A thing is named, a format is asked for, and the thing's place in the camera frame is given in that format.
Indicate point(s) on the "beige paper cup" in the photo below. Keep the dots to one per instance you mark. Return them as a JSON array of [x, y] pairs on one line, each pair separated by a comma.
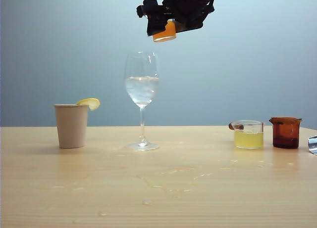
[[71, 129]]

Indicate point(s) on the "tall stemmed wine glass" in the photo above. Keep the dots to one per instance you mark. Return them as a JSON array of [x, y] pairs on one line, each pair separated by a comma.
[[142, 89]]

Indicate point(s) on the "stainless steel pan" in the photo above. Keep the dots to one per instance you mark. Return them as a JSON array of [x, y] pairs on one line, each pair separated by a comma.
[[313, 145]]

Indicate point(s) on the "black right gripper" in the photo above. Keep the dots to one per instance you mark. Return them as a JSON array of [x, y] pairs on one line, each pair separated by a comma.
[[188, 8]]

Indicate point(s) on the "clear glass measuring cup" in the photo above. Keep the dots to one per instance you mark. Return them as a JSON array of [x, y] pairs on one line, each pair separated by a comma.
[[166, 37]]

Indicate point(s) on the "yellow lemon slice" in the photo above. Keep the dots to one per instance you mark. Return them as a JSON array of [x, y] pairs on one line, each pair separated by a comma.
[[92, 103]]

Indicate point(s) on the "amber glass measuring cup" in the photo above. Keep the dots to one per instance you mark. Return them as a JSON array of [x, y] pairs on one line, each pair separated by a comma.
[[284, 134]]

